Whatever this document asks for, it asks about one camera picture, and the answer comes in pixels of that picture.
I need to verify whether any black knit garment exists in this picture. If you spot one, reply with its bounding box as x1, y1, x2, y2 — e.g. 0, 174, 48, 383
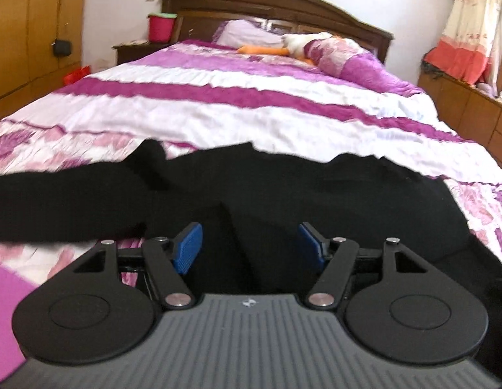
0, 139, 502, 297

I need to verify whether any purple floral bed quilt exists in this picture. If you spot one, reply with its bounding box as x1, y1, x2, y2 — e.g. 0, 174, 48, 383
0, 41, 502, 379

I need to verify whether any wooden low cabinet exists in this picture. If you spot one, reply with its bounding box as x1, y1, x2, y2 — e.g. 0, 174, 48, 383
418, 71, 502, 167

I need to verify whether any folded purple floral blanket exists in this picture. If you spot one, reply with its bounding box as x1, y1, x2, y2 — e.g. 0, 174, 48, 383
304, 37, 423, 98

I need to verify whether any red bag by wardrobe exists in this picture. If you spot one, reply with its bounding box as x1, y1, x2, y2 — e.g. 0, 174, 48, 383
63, 66, 91, 86

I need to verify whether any dark wooden nightstand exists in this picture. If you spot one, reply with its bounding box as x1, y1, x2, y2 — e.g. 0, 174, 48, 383
113, 41, 168, 65

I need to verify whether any white orange plush toy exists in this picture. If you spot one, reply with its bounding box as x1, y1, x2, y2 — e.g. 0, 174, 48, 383
237, 32, 340, 66

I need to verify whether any red plastic bucket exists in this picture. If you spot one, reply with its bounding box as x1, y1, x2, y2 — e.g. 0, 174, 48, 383
147, 13, 177, 43

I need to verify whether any lilac pillow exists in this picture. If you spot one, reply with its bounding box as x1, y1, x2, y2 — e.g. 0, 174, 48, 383
212, 19, 283, 48

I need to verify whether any black box on wardrobe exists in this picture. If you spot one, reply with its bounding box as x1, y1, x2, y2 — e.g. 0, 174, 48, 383
51, 39, 72, 58

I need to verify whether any cream and red curtain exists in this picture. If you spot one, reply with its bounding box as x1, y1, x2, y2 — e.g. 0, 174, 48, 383
423, 0, 502, 97

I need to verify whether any dark wooden headboard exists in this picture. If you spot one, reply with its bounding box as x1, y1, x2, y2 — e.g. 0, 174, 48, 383
161, 0, 393, 62

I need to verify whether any yellow wooden wardrobe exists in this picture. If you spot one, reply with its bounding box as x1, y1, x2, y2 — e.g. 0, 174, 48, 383
0, 0, 85, 120

